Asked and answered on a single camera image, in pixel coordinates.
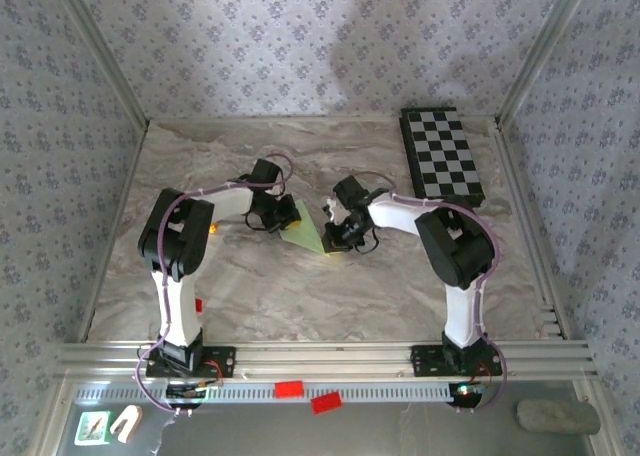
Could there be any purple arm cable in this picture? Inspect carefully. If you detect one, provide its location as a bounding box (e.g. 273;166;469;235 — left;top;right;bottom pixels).
133;152;295;418
367;170;509;416

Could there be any grey stone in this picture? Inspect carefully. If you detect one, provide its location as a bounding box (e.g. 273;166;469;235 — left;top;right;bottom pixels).
516;399;601;436

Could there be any aluminium frame post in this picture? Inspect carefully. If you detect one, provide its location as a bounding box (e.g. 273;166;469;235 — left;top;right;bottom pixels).
49;0;152;127
494;0;599;130

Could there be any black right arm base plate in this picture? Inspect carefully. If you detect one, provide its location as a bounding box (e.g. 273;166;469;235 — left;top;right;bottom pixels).
409;344;504;377

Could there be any light green cloth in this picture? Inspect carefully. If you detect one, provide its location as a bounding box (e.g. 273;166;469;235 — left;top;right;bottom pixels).
278;199;331;257

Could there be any black and grey chessboard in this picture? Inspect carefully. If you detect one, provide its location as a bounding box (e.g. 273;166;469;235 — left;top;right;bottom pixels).
399;106;486;208

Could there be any red plastic block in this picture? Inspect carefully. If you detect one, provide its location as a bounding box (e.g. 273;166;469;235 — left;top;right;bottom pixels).
310;391;344;416
273;380;305;400

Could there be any aluminium side rail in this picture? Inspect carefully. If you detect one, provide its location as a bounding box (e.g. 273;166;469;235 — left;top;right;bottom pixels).
492;120;574;341

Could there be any green and white sticker card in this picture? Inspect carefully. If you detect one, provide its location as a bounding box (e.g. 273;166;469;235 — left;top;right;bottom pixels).
73;409;112;447

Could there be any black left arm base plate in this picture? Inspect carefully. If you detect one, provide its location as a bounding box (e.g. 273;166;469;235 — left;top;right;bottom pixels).
145;344;237;380

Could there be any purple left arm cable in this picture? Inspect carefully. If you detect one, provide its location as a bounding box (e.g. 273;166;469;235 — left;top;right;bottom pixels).
133;152;295;418

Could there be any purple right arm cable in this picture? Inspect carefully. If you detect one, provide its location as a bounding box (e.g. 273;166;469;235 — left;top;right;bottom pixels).
367;170;509;416

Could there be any aluminium mounting rail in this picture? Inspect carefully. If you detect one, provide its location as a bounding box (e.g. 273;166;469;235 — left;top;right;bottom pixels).
54;340;599;380

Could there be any white u-shaped wooden piece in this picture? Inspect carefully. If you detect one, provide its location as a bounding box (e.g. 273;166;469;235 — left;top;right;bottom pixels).
109;404;144;445

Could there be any grey slotted cable tray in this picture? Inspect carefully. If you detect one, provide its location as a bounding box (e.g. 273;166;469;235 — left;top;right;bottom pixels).
74;380;494;405

